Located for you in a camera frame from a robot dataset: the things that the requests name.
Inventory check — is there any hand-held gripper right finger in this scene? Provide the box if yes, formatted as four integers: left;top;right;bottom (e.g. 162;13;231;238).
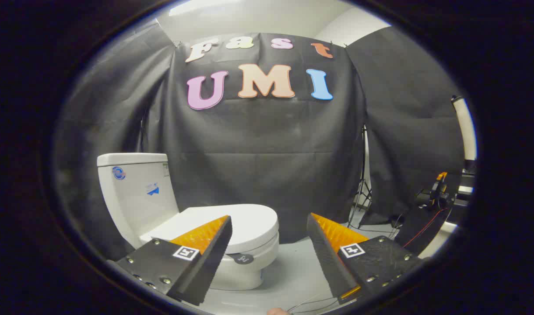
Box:
306;213;424;305

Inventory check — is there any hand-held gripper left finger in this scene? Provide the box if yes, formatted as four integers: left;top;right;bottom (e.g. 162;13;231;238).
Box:
114;214;233;307

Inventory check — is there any white toilet lid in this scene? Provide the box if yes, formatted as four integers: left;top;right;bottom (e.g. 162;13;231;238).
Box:
151;204;279;255

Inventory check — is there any white toilet seat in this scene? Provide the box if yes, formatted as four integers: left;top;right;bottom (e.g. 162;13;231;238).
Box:
222;232;280;264

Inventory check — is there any white toilet body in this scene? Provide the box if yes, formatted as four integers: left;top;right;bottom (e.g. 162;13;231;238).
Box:
97;163;280;291

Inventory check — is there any white toilet tank cover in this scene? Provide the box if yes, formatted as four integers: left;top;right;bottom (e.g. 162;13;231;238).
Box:
97;153;168;167

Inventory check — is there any black tripod stand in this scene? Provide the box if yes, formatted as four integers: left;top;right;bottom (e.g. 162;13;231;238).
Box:
348;126;373;229

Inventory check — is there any dark flat board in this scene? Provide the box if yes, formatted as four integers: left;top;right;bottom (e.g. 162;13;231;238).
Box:
394;205;452;257

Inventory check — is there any black backdrop cloth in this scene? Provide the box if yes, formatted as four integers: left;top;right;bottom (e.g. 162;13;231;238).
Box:
55;20;467;263

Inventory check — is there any black and orange device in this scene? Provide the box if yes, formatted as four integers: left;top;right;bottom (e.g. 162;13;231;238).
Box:
415;171;474;211

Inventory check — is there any white standing panel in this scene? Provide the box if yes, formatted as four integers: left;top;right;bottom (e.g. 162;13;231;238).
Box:
451;95;477;161

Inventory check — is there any red cable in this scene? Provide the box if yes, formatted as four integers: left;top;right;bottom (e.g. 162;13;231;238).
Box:
403;208;446;248

